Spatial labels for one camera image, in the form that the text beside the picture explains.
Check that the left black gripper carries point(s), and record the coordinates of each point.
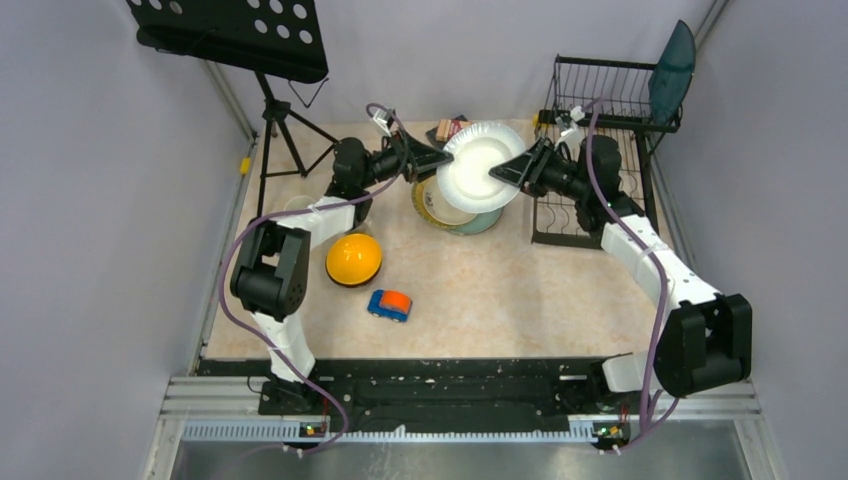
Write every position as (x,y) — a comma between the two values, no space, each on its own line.
(422,156)

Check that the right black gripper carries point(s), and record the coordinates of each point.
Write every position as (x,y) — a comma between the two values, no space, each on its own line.
(525,170)

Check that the cream floral ceramic plate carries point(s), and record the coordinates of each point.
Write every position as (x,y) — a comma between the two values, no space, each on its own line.
(438,206)

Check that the blue orange toy car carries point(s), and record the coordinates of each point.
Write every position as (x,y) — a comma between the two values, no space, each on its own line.
(390,304)

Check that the teal square plate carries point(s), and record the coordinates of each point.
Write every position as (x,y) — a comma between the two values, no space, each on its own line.
(672,76)

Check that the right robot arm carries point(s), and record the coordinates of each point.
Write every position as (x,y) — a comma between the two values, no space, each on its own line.
(701,338)

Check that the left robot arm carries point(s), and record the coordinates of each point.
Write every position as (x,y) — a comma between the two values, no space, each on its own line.
(272,257)

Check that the wooden blocks stack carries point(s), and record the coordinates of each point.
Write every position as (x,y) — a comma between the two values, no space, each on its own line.
(460,125)

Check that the yellow-rimmed patterned plate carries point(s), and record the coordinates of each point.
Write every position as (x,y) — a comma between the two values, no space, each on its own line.
(418,202)

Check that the light green round plate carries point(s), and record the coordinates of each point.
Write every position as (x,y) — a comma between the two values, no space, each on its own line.
(479,224)

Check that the yellow bowl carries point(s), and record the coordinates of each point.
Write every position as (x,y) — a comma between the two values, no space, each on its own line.
(354,260)

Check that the light green mug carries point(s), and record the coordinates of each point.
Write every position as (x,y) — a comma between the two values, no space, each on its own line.
(300,202)

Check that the black music stand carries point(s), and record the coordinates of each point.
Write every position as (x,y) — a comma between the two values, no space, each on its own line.
(268,38)

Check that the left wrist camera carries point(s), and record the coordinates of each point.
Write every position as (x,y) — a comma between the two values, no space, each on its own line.
(383,119)

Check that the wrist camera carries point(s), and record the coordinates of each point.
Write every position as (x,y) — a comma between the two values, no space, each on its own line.
(570,135)
(383,119)

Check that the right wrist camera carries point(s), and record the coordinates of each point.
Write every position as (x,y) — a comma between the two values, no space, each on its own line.
(570,135)

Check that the black wire dish rack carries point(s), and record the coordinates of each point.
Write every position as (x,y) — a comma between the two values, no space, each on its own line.
(626,116)

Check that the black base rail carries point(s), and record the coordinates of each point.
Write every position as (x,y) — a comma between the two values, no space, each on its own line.
(553,401)

